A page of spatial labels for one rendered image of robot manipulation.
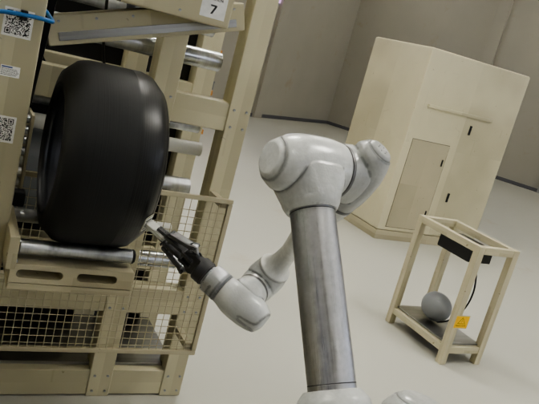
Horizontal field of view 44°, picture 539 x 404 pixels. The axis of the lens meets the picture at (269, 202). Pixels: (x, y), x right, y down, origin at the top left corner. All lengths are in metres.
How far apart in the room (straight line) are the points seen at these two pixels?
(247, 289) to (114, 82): 0.69
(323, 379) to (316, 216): 0.33
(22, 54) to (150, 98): 0.36
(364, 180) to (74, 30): 1.23
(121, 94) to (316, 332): 0.92
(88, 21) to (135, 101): 0.53
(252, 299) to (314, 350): 0.55
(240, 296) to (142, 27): 1.03
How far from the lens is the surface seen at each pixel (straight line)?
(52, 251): 2.03
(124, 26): 2.39
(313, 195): 1.39
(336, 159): 1.45
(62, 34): 2.36
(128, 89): 1.94
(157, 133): 1.90
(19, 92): 1.97
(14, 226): 2.04
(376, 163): 1.52
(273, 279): 1.95
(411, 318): 4.64
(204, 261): 1.91
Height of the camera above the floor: 1.63
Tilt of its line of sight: 13 degrees down
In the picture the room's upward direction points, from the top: 15 degrees clockwise
